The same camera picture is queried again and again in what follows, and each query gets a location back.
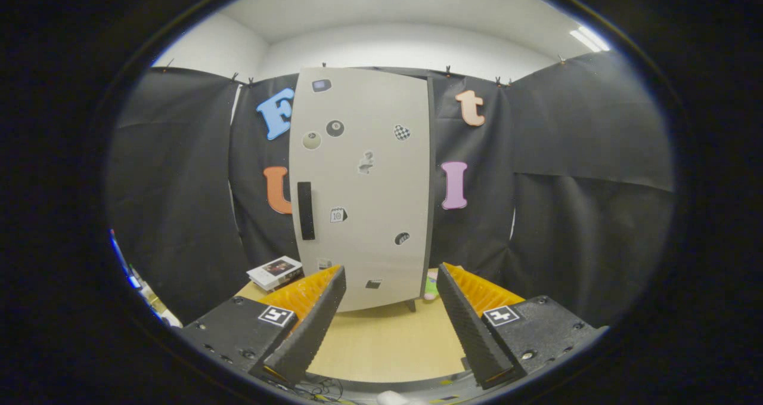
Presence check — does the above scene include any small ceiling light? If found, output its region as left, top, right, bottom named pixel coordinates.
left=569, top=26, right=610, bottom=52

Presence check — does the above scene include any black door handle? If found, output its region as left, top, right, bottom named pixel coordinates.
left=297, top=181, right=315, bottom=241

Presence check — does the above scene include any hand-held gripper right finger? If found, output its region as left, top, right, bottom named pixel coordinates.
left=436, top=262, right=610, bottom=391

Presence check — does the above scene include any green and pink plush toy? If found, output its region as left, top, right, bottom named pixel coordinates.
left=422, top=269, right=443, bottom=301

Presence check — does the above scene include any black backdrop cloth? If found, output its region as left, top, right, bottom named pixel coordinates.
left=107, top=50, right=674, bottom=328

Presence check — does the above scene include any grey shoe cabinet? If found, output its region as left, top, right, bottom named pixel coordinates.
left=289, top=65, right=436, bottom=313

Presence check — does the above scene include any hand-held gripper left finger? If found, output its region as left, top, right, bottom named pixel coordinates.
left=179, top=265, right=348, bottom=388

